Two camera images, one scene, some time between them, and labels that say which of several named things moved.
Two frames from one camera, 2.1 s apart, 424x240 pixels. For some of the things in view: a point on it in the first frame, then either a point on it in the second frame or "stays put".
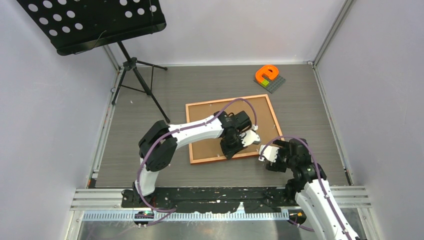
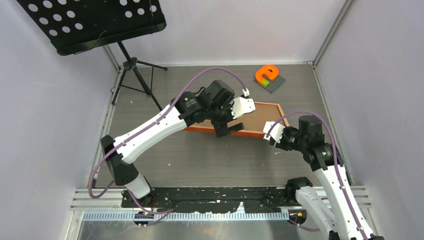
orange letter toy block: x=270 y=70 stays put
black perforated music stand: x=73 y=26 stays put
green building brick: x=264 y=83 stays put
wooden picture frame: x=229 y=100 → x=207 y=129
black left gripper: x=228 y=152 → x=222 y=128
